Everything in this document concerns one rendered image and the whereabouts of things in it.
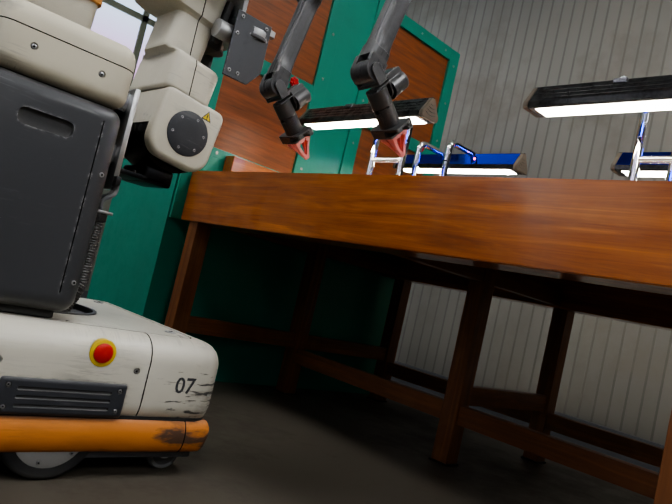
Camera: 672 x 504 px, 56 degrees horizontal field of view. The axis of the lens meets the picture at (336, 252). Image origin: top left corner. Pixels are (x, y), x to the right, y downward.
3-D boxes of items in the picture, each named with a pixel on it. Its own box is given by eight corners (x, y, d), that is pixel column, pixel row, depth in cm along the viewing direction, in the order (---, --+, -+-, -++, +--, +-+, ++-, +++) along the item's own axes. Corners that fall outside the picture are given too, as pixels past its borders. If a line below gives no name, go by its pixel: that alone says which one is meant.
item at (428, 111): (422, 114, 196) (427, 92, 196) (296, 123, 242) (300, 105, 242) (437, 123, 201) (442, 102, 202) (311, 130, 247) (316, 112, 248)
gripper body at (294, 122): (294, 132, 209) (284, 111, 205) (314, 131, 201) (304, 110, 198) (280, 142, 206) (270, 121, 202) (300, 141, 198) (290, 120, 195)
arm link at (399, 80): (347, 72, 165) (370, 65, 159) (373, 52, 171) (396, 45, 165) (367, 112, 170) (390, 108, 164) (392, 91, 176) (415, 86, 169)
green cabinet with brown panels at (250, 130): (188, 147, 230) (249, -99, 236) (123, 149, 270) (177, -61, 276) (421, 233, 321) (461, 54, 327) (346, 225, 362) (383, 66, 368)
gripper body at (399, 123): (385, 125, 176) (376, 101, 173) (413, 123, 169) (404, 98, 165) (371, 137, 173) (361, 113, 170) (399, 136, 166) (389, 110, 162)
